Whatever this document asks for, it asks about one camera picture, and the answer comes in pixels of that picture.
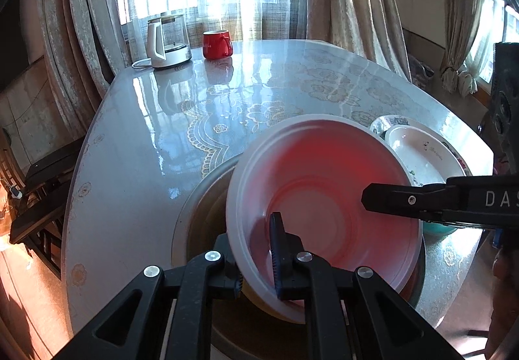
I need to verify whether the red mug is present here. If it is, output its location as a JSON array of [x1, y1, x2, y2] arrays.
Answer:
[[202, 30, 234, 60]]

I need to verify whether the stainless steel bowl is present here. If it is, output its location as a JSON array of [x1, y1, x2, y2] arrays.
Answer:
[[171, 153, 427, 360]]

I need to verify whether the patterned bag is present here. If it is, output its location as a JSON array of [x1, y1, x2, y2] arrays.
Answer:
[[409, 56, 435, 90]]

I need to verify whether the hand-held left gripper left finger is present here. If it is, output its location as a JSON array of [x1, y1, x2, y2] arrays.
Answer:
[[53, 232, 244, 360]]

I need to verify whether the white glass electric kettle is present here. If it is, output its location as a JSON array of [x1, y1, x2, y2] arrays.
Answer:
[[146, 10, 192, 69]]

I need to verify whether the pale beige curtain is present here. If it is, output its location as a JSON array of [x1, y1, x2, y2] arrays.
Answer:
[[36, 0, 134, 129]]

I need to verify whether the white rose print plate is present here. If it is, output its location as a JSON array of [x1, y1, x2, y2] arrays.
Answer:
[[384, 126, 465, 187]]

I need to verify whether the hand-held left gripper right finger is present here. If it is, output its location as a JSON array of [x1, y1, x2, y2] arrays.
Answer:
[[269, 212, 465, 360]]

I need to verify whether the large patterned white plate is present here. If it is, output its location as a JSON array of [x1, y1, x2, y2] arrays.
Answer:
[[368, 115, 469, 182]]

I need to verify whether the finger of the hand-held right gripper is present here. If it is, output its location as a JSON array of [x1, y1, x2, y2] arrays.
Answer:
[[362, 175, 467, 221]]

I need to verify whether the tied white sheer curtain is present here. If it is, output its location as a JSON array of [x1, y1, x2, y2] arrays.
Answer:
[[456, 70, 480, 96]]

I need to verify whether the red plastic bowl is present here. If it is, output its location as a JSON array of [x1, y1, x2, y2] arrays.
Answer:
[[226, 114, 423, 323]]

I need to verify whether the dark wooden chair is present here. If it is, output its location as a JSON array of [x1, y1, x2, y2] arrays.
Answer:
[[0, 136, 87, 280]]

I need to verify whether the person's right hand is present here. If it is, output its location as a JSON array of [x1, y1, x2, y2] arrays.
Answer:
[[489, 240, 519, 360]]

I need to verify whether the tied beige curtain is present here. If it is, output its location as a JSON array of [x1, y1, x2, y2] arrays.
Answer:
[[440, 0, 487, 93]]

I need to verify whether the wide beige curtain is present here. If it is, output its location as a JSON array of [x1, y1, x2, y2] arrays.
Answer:
[[304, 0, 412, 81]]

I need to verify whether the floral lace tablecloth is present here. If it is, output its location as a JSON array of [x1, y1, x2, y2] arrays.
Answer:
[[65, 40, 493, 344]]

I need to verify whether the teal bowl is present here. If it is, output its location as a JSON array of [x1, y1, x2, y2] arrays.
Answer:
[[422, 221, 459, 235]]

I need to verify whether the grid pane window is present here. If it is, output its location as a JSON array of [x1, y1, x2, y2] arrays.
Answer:
[[466, 0, 519, 85]]

